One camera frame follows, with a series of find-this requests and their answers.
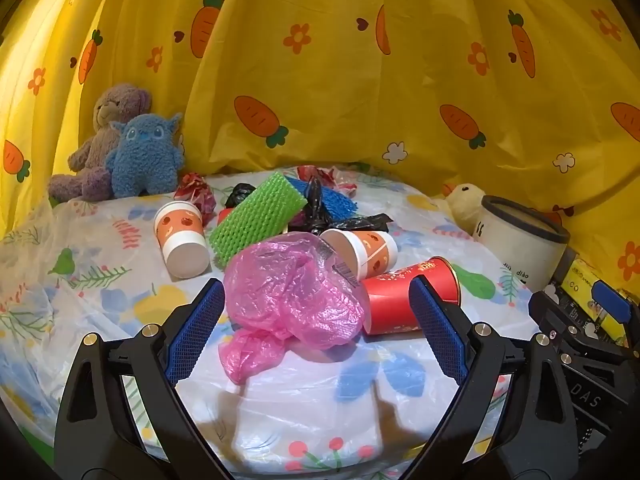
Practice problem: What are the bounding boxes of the large pink plastic bag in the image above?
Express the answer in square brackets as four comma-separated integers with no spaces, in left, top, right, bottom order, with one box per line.
[218,234,370,386]

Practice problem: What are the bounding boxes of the orange and white paper cup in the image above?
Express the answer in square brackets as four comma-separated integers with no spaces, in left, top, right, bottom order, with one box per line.
[153,201,210,278]
[320,229,399,281]

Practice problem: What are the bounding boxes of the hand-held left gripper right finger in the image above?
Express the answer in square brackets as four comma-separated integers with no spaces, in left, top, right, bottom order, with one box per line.
[400,275,588,480]

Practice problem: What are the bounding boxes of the balled black plastic bag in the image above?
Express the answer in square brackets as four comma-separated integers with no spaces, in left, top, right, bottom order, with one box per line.
[225,182,258,209]

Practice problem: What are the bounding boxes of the red and clear wrapper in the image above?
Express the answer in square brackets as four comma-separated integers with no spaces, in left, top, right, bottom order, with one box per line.
[297,165,358,196]

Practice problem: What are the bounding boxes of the floral plastic tablecloth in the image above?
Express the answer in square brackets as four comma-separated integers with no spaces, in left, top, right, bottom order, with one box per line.
[0,162,566,480]

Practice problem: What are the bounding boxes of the blue foam net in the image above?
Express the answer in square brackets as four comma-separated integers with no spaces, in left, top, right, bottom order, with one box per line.
[285,175,358,221]

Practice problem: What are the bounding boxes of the purple teddy bear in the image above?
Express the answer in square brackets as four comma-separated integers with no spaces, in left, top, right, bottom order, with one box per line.
[47,84,153,203]

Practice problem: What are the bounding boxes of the yellow duck plush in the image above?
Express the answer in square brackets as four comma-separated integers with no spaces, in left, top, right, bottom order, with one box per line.
[434,182,487,233]

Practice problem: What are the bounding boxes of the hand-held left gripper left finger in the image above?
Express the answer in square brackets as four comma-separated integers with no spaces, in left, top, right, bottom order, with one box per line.
[54,279,236,480]

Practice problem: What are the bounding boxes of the green foam net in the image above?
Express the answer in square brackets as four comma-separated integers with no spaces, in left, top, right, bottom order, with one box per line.
[209,171,308,267]

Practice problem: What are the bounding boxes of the blue plush monster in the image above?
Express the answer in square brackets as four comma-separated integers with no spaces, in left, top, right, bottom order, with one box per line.
[104,112,186,198]

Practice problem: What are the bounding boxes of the yellow tissue pack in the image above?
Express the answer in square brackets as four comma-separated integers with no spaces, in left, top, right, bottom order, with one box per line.
[560,255,631,346]

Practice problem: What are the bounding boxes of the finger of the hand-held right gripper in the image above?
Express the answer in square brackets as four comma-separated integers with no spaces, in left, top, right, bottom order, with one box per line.
[528,285,601,361]
[591,281,640,348]

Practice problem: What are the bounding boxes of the red paper cup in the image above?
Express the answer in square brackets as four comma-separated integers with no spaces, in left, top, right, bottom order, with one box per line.
[360,256,462,336]

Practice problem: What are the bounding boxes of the red foil wrapper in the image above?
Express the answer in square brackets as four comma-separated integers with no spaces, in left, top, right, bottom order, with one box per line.
[173,172,217,211]

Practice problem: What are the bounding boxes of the white bin with black rim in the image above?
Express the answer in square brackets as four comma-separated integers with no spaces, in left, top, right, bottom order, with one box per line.
[472,195,571,301]

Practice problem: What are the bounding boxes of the yellow carrot print curtain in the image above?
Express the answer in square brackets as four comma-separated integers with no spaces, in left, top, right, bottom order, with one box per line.
[0,0,640,301]

